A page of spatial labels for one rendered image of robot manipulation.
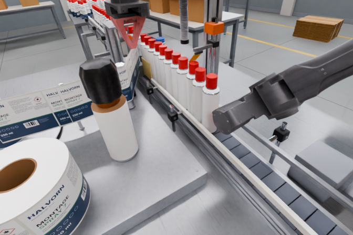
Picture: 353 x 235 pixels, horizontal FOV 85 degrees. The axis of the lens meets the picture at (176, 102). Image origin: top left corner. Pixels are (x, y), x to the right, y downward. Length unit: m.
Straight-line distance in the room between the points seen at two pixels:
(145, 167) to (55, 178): 0.23
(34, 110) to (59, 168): 0.31
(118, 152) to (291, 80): 0.45
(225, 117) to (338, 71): 0.19
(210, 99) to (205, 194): 0.26
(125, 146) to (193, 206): 0.24
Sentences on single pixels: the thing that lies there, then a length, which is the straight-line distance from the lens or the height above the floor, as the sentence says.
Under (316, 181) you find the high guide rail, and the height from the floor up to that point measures 0.96.
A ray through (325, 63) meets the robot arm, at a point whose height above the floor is 1.21.
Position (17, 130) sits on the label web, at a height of 0.95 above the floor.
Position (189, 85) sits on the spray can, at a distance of 0.64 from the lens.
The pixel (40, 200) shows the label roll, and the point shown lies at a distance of 0.44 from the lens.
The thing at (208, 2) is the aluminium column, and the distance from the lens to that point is 0.73.
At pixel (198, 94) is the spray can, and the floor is 1.01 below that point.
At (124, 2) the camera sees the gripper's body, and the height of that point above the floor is 1.29.
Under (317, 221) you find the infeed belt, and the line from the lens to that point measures 0.57.
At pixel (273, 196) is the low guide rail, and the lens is 0.52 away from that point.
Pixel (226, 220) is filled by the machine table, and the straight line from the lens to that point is 0.56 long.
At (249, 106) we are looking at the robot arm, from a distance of 0.41.
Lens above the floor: 1.34
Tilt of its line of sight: 36 degrees down
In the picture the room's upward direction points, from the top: 4 degrees counter-clockwise
